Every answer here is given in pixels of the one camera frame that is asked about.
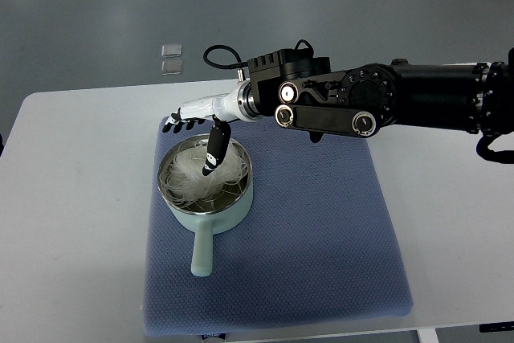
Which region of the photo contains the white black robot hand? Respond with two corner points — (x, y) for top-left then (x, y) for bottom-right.
(162, 80), (259, 176)

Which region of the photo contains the white vermicelli bundle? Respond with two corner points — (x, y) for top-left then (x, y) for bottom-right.
(157, 140), (250, 206)

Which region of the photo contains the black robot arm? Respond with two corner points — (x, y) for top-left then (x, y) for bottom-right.
(247, 48), (513, 164)

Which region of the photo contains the mint green steel pot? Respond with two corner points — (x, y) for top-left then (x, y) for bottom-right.
(157, 134), (254, 277)

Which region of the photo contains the upper clear floor tile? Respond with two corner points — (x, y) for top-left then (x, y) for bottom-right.
(161, 43), (182, 58)

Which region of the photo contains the blue textured mat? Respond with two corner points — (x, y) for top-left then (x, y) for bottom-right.
(142, 119), (413, 337)

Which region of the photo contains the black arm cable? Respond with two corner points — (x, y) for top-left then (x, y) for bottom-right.
(202, 39), (316, 71)

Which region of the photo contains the wire steaming rack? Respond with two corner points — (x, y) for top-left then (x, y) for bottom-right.
(182, 183), (244, 213)

